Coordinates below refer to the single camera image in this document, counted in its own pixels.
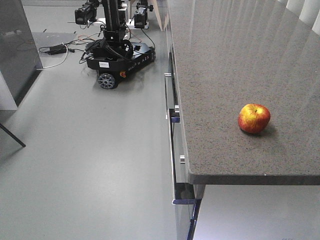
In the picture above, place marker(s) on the red yellow apple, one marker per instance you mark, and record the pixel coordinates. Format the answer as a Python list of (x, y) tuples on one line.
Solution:
[(253, 118)]

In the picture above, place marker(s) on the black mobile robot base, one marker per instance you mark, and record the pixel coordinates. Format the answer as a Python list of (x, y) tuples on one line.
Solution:
[(112, 56)]

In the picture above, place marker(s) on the grey kitchen counter island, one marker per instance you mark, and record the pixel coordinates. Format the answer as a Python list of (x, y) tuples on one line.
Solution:
[(227, 54)]

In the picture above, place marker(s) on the black power adapter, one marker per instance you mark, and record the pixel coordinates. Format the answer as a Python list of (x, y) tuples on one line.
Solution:
[(53, 50)]

